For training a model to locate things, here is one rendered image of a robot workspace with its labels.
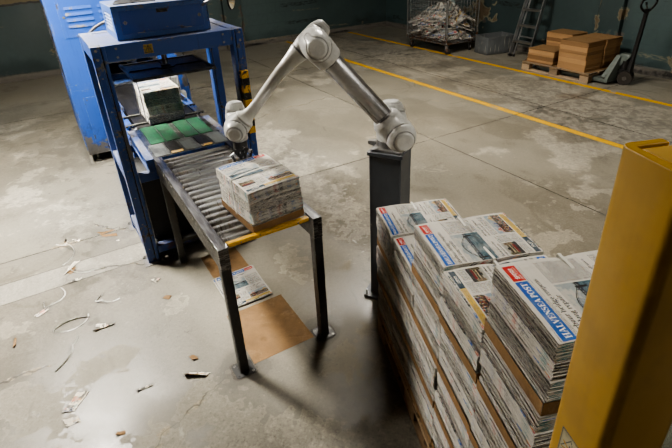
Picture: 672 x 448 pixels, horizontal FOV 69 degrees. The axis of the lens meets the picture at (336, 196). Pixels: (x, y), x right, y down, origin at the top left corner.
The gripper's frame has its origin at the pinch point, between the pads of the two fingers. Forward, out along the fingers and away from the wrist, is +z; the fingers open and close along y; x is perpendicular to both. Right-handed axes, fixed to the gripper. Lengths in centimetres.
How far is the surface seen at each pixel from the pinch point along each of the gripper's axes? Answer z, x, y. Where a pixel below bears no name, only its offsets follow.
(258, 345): 93, -30, -16
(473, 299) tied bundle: -15, -154, 16
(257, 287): 92, 18, 4
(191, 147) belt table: 15, 93, -5
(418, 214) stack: 9, -74, 61
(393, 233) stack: 9, -81, 41
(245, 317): 93, -4, -13
